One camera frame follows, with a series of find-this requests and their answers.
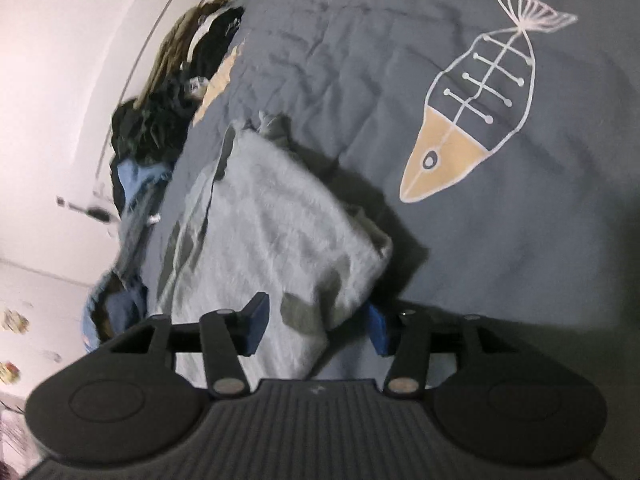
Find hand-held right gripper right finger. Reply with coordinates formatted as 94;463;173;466
367;303;529;401

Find phone holder stick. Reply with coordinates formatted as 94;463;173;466
56;195;112;225

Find navy blue garment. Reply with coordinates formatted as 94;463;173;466
102;285;149;342

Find black crumpled garment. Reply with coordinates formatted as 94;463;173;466
190;5;247;82

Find light grey long-sleeve shirt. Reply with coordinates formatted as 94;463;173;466
155;112;396;382

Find folded dark grey garments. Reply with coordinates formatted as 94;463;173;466
117;195;167;272

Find light blue garment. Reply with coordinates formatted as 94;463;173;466
111;159;174;207

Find light blue denim jeans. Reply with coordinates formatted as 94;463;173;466
82;270;152;354

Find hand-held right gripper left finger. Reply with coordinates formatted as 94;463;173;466
107;291;271;401

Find grey quilt with fish prints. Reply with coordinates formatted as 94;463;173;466
135;0;640;392

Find khaki folded blanket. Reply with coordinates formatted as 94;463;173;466
140;0;232;107

